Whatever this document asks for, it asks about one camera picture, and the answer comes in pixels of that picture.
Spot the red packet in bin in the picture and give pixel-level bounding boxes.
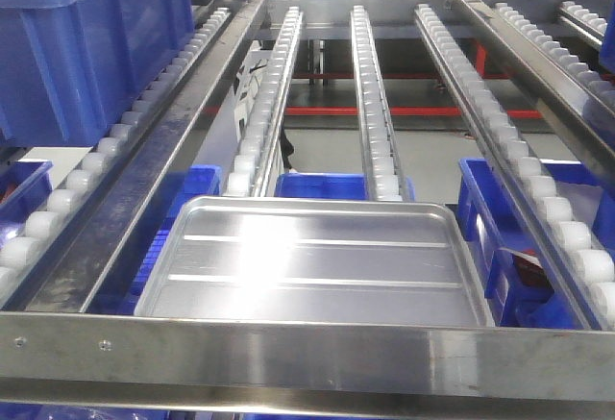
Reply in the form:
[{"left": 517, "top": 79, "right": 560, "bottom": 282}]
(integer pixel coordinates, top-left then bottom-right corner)
[{"left": 511, "top": 249, "right": 554, "bottom": 297}]

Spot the far left white roller track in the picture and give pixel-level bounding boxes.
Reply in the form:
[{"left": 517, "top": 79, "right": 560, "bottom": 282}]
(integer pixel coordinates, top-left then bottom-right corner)
[{"left": 1, "top": 7, "right": 231, "bottom": 303}]

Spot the steel front shelf rail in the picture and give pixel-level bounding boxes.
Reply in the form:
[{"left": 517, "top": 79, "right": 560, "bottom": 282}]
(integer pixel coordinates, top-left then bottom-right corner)
[{"left": 1, "top": 312, "right": 614, "bottom": 419}]

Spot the blue bin lower centre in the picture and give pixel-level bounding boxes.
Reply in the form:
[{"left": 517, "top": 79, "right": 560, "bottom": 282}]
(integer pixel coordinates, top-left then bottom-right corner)
[{"left": 274, "top": 172, "right": 417, "bottom": 200}]

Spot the centre white roller track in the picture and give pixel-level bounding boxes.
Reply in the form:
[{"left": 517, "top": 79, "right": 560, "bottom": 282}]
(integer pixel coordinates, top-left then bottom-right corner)
[{"left": 350, "top": 5, "right": 414, "bottom": 202}]

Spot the centre-right white roller track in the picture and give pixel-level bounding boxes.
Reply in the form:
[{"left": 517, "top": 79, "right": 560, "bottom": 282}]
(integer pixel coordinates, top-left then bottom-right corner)
[{"left": 415, "top": 4, "right": 614, "bottom": 331}]

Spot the blue bin lower left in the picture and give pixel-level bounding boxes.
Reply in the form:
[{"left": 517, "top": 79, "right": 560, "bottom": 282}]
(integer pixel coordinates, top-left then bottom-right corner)
[{"left": 1, "top": 160, "right": 53, "bottom": 246}]

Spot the large blue bin upper left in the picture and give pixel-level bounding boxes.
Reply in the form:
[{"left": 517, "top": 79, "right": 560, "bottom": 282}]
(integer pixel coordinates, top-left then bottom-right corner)
[{"left": 1, "top": 0, "right": 194, "bottom": 147}]

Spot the blue bin lower right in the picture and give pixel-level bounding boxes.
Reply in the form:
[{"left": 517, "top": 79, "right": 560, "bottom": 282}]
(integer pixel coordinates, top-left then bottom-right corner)
[{"left": 457, "top": 158, "right": 614, "bottom": 329}]

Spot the small silver ribbed tray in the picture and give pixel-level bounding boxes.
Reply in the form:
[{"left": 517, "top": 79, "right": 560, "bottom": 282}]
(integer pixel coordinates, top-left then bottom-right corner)
[{"left": 135, "top": 196, "right": 494, "bottom": 327}]

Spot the far right white roller track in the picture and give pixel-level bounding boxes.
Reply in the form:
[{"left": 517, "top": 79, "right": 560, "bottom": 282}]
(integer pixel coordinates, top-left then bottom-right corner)
[{"left": 495, "top": 2, "right": 614, "bottom": 114}]

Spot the centre-left white roller track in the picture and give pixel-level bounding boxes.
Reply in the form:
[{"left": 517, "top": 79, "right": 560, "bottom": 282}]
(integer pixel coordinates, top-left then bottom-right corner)
[{"left": 223, "top": 7, "right": 303, "bottom": 197}]

